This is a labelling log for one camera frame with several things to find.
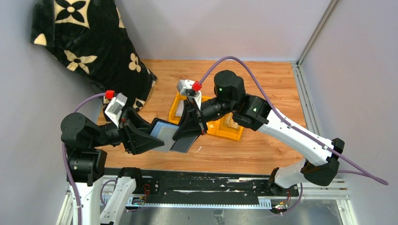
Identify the aluminium frame post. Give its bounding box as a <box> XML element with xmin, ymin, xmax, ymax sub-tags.
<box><xmin>296</xmin><ymin>0</ymin><xmax>340</xmax><ymax>67</ymax></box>

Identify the purple cable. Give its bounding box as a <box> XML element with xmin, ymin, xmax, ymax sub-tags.
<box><xmin>61</xmin><ymin>90</ymin><xmax>115</xmax><ymax>225</ymax></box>
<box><xmin>192</xmin><ymin>56</ymin><xmax>389</xmax><ymax>215</ymax></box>

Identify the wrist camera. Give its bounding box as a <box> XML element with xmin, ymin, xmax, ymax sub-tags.
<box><xmin>176</xmin><ymin>79</ymin><xmax>202</xmax><ymax>109</ymax></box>
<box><xmin>104</xmin><ymin>93</ymin><xmax>128</xmax><ymax>127</ymax></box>

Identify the middle yellow bin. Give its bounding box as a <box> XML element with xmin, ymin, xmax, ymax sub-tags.
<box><xmin>201</xmin><ymin>96</ymin><xmax>217</xmax><ymax>135</ymax></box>

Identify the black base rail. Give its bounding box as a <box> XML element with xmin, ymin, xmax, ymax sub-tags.
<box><xmin>134</xmin><ymin>169</ymin><xmax>299</xmax><ymax>206</ymax></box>

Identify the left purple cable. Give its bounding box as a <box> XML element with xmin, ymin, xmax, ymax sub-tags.
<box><xmin>61</xmin><ymin>90</ymin><xmax>115</xmax><ymax>225</ymax></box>

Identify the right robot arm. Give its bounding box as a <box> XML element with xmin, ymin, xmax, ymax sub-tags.
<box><xmin>172</xmin><ymin>70</ymin><xmax>344</xmax><ymax>190</ymax></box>

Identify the left yellow bin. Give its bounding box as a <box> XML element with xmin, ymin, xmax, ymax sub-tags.
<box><xmin>168</xmin><ymin>93</ymin><xmax>186</xmax><ymax>124</ymax></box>

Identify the black credit card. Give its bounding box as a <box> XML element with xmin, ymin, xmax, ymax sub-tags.
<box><xmin>170</xmin><ymin>136</ymin><xmax>198</xmax><ymax>153</ymax></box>

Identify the black floral blanket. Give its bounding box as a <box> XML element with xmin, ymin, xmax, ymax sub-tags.
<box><xmin>30</xmin><ymin>0</ymin><xmax>157</xmax><ymax>111</ymax></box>

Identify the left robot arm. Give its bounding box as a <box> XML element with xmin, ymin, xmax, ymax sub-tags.
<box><xmin>61</xmin><ymin>107</ymin><xmax>164</xmax><ymax>225</ymax></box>

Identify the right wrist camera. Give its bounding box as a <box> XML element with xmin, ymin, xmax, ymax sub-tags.
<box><xmin>176</xmin><ymin>79</ymin><xmax>202</xmax><ymax>109</ymax></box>

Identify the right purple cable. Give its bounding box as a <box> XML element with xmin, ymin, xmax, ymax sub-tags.
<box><xmin>192</xmin><ymin>56</ymin><xmax>389</xmax><ymax>215</ymax></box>

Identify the yellow bin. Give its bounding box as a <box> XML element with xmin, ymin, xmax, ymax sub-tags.
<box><xmin>168</xmin><ymin>93</ymin><xmax>186</xmax><ymax>124</ymax></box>
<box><xmin>215</xmin><ymin>116</ymin><xmax>244</xmax><ymax>141</ymax></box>
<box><xmin>201</xmin><ymin>96</ymin><xmax>217</xmax><ymax>135</ymax></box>

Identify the right yellow bin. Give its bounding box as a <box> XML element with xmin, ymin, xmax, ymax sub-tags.
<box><xmin>215</xmin><ymin>116</ymin><xmax>244</xmax><ymax>141</ymax></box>

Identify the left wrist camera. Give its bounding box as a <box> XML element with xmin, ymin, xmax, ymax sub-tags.
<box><xmin>104</xmin><ymin>93</ymin><xmax>128</xmax><ymax>127</ymax></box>

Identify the gold cards stack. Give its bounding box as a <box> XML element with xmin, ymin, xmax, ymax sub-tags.
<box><xmin>224</xmin><ymin>113</ymin><xmax>239</xmax><ymax>129</ymax></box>

